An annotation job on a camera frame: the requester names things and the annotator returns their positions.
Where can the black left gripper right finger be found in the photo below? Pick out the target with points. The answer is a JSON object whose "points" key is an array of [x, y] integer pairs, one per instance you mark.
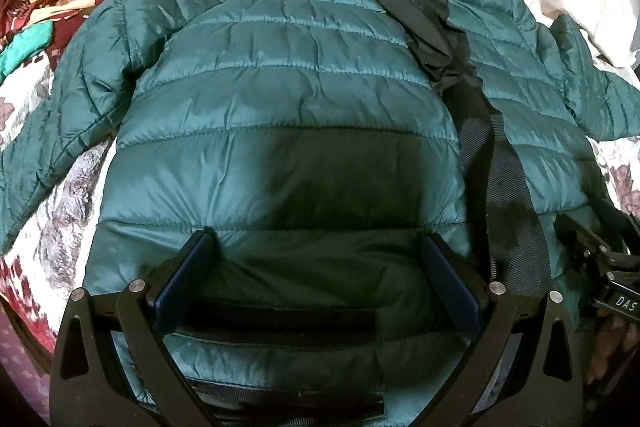
{"points": [[521, 368]]}

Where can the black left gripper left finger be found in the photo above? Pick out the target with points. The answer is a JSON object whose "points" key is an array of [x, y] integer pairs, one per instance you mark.
{"points": [[88, 384]]}

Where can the green quilted puffer jacket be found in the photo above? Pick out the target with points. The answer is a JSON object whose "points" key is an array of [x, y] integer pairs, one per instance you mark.
{"points": [[321, 141]]}

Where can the person's right hand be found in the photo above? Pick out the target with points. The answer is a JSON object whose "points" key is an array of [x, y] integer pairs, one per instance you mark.
{"points": [[615, 333]]}

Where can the floral red white blanket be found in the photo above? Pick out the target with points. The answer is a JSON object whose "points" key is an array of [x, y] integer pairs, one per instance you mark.
{"points": [[48, 257]]}

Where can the teal green cloth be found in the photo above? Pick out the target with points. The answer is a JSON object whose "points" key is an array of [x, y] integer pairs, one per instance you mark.
{"points": [[24, 45]]}

